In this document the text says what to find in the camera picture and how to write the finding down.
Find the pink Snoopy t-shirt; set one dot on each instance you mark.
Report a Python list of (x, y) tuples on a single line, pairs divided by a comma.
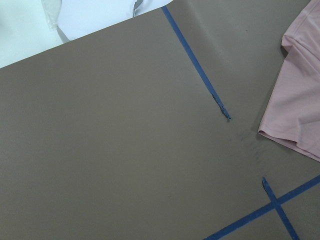
[(292, 116)]

